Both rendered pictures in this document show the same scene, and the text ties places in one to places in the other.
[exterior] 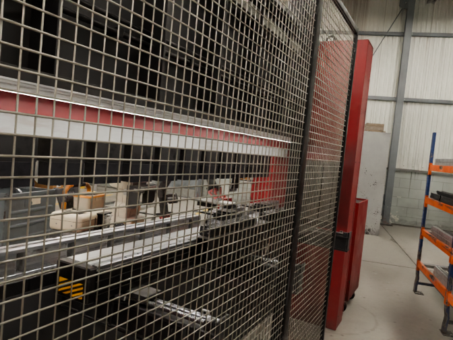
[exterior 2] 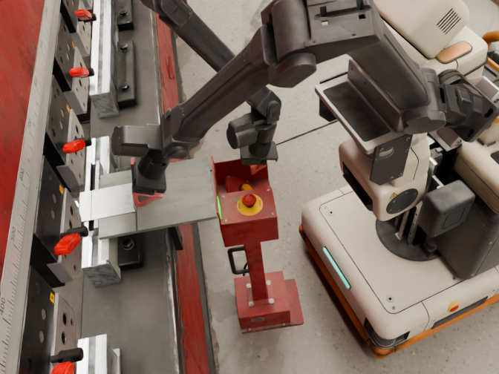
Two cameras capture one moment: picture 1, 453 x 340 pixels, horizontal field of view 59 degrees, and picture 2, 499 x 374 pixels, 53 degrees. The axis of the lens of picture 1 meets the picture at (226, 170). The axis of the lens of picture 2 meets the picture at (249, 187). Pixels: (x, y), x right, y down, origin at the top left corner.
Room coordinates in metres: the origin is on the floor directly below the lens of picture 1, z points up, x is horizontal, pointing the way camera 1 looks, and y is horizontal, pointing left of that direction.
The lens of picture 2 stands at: (3.43, -0.12, 1.91)
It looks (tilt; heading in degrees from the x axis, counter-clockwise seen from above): 52 degrees down; 149
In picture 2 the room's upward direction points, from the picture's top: 8 degrees counter-clockwise
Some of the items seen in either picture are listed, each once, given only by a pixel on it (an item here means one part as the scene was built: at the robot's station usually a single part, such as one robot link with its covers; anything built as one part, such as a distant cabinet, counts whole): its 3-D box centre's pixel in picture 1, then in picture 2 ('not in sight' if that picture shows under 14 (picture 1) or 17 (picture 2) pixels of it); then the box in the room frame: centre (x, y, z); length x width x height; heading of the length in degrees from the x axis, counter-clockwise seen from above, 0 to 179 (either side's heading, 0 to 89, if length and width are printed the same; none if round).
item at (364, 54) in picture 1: (304, 181); not in sight; (3.41, -0.67, 1.15); 0.85 x 0.25 x 2.30; 62
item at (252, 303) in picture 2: not in sight; (259, 293); (2.69, 0.32, 0.13); 0.10 x 0.10 x 0.01; 59
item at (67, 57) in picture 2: (222, 164); (54, 69); (2.48, 0.03, 1.26); 0.15 x 0.09 x 0.17; 152
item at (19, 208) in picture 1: (9, 220); not in sight; (4.29, 2.30, 0.36); 0.80 x 0.60 x 0.72; 166
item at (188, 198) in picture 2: (212, 200); (156, 196); (2.70, 0.07, 1.00); 0.26 x 0.18 x 0.01; 62
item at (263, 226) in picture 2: not in sight; (245, 198); (2.69, 0.32, 0.75); 0.20 x 0.16 x 0.18; 149
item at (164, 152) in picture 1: (163, 163); not in sight; (1.95, 0.31, 1.26); 0.15 x 0.09 x 0.17; 152
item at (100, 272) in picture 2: (226, 215); (102, 206); (2.59, -0.03, 0.92); 0.39 x 0.06 x 0.10; 152
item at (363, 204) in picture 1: (331, 248); not in sight; (3.79, -1.08, 0.50); 0.50 x 0.50 x 1.00; 62
